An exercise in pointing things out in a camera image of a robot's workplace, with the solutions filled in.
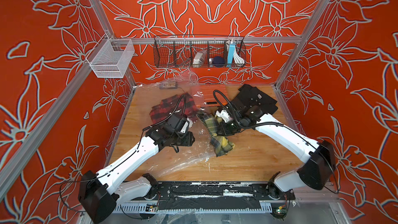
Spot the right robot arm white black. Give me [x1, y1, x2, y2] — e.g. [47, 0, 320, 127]
[213, 85, 336, 200]

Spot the clear plastic vacuum bag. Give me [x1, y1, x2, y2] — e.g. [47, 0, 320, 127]
[130, 77, 226, 178]

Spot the dark blue round object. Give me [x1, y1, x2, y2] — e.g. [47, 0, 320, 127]
[212, 56, 226, 67]

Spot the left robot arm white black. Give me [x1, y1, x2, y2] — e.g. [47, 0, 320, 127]
[78, 94, 195, 224]

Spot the light blue box in basket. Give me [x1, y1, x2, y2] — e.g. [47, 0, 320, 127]
[226, 41, 235, 67]

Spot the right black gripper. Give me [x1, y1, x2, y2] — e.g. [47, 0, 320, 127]
[213, 116, 243, 136]

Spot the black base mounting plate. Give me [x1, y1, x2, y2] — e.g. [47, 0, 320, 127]
[127, 181, 295, 212]

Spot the white cable in basket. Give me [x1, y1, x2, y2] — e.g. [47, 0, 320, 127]
[233, 49, 245, 66]

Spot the red black plaid shirt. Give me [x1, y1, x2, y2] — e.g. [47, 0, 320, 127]
[149, 93, 198, 124]

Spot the orange plastic tool case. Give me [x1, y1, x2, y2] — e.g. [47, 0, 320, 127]
[191, 84, 228, 108]

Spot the yellow black plaid shirt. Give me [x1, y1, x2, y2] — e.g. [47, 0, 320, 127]
[197, 110, 235, 157]

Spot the clear acrylic wall bin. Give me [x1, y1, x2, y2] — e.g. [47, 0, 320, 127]
[87, 39, 135, 78]

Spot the white slotted cable duct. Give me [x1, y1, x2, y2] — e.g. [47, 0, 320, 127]
[112, 202, 273, 215]

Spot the grey white packet in basket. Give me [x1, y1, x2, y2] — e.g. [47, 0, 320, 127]
[192, 50, 207, 68]

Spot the black wire wall basket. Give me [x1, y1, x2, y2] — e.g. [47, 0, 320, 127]
[153, 35, 247, 68]

